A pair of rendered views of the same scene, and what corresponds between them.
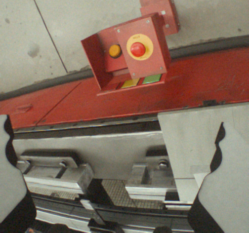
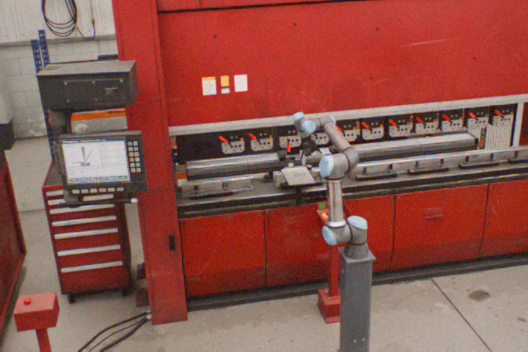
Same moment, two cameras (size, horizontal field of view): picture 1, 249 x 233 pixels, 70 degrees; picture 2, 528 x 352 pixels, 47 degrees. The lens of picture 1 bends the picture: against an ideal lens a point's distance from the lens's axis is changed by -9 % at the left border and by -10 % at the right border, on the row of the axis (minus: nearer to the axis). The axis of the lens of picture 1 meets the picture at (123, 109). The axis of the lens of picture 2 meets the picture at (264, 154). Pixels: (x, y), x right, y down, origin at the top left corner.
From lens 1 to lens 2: 383 cm
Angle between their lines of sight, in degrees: 40
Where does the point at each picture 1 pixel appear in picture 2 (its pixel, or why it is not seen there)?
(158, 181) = (315, 174)
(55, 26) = (444, 309)
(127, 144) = not seen: hidden behind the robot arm
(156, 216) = (315, 163)
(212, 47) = (290, 290)
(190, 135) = (306, 179)
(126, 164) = not seen: hidden behind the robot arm
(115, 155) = not seen: hidden behind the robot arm
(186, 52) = (310, 287)
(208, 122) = (302, 181)
